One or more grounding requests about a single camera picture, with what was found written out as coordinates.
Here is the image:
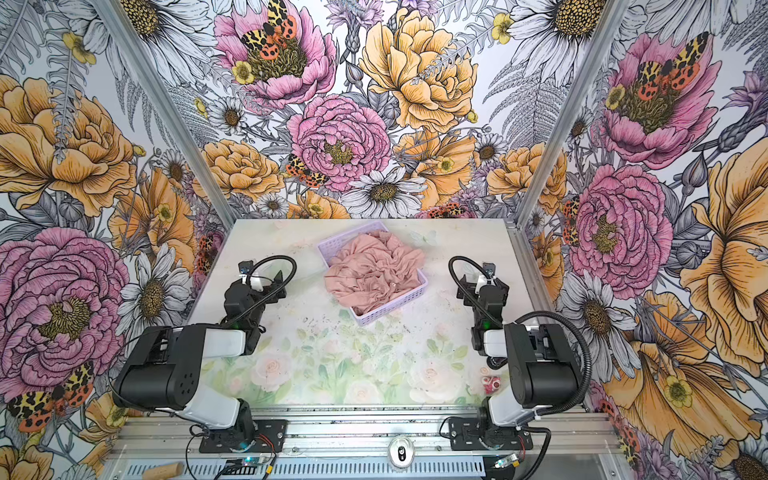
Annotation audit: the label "small pink red toy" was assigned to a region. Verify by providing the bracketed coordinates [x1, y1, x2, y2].
[482, 376, 502, 395]

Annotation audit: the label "aluminium front rail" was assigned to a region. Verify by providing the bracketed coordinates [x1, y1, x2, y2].
[108, 405, 619, 461]

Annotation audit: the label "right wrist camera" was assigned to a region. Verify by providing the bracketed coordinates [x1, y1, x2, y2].
[475, 262, 496, 294]

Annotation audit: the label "wooden cork block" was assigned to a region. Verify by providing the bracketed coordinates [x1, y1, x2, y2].
[141, 462, 185, 480]

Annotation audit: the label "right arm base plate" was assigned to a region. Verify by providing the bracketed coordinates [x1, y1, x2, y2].
[439, 416, 533, 451]

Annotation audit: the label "round silver button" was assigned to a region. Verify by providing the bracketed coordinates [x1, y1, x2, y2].
[387, 435, 415, 470]

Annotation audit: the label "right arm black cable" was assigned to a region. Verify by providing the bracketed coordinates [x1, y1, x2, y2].
[448, 256, 593, 416]

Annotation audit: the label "green circuit board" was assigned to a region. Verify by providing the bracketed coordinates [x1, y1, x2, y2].
[222, 457, 272, 476]

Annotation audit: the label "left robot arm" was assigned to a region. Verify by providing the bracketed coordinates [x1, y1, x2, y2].
[112, 273, 286, 452]

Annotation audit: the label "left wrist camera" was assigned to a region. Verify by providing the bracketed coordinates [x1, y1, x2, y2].
[238, 260, 264, 291]

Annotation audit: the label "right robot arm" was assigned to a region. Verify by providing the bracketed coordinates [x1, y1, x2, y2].
[450, 274, 592, 450]

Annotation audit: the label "pink shorts in basket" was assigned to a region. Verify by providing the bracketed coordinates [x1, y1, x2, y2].
[324, 230, 425, 316]

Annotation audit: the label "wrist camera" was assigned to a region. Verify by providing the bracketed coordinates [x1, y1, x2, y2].
[238, 260, 264, 291]
[475, 262, 496, 294]

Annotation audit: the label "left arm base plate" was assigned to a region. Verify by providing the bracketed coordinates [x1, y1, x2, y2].
[198, 420, 288, 454]

